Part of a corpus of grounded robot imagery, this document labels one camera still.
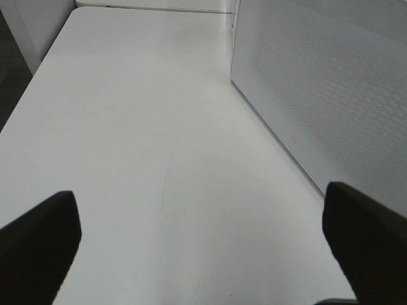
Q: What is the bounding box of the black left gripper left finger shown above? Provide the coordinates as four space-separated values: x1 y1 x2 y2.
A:
1 191 82 304

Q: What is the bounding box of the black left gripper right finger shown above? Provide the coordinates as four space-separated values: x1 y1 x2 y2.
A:
322 182 406 304

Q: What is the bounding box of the white microwave door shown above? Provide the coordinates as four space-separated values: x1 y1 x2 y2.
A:
231 1 406 215

